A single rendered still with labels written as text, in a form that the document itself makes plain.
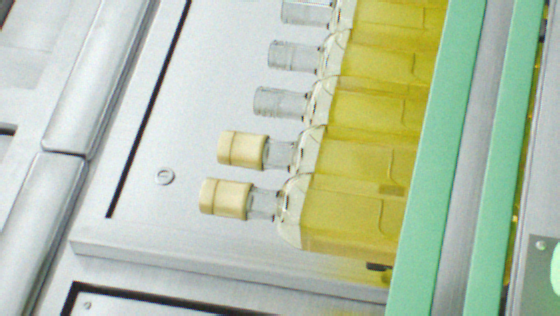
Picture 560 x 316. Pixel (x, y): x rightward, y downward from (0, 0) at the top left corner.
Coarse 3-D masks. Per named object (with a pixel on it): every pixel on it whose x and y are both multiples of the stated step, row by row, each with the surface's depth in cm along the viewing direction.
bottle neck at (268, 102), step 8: (264, 88) 118; (272, 88) 118; (256, 96) 117; (264, 96) 117; (272, 96) 117; (280, 96) 117; (288, 96) 117; (296, 96) 117; (256, 104) 117; (264, 104) 117; (272, 104) 117; (280, 104) 117; (288, 104) 117; (296, 104) 116; (256, 112) 118; (264, 112) 117; (272, 112) 117; (280, 112) 117; (288, 112) 117; (296, 112) 117; (296, 120) 117
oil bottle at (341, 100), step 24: (312, 96) 115; (336, 96) 115; (360, 96) 115; (384, 96) 115; (408, 96) 114; (312, 120) 115; (336, 120) 114; (360, 120) 113; (384, 120) 113; (408, 120) 113; (528, 120) 112; (528, 144) 111
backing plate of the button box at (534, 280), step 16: (528, 240) 90; (544, 240) 90; (528, 256) 89; (544, 256) 89; (528, 272) 88; (544, 272) 88; (528, 288) 88; (544, 288) 88; (528, 304) 87; (544, 304) 87
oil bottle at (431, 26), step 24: (336, 0) 122; (360, 0) 121; (384, 0) 121; (408, 0) 121; (432, 0) 121; (336, 24) 121; (360, 24) 120; (384, 24) 120; (408, 24) 119; (432, 24) 119
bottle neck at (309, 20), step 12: (288, 0) 124; (300, 0) 124; (312, 0) 124; (288, 12) 123; (300, 12) 123; (312, 12) 123; (324, 12) 123; (300, 24) 124; (312, 24) 124; (324, 24) 123
